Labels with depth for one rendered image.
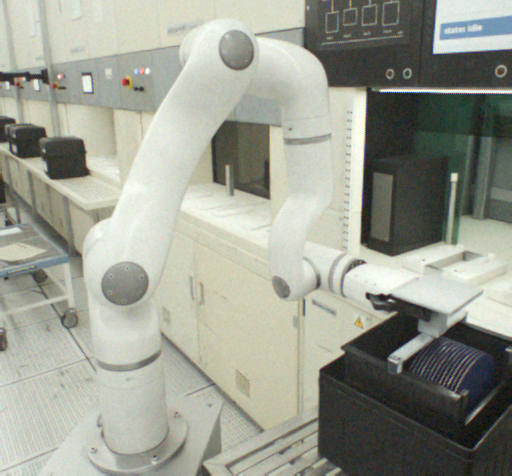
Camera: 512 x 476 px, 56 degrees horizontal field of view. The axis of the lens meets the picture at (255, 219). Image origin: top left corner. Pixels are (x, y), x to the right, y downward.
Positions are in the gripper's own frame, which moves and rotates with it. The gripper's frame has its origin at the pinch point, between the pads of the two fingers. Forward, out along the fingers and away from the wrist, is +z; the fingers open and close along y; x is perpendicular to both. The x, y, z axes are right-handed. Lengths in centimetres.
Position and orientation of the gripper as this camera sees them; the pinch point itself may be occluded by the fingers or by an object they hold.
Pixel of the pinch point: (431, 303)
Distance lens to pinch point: 87.5
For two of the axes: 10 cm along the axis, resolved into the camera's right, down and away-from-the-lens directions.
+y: -7.3, 2.0, -6.5
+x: -0.2, -9.6, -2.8
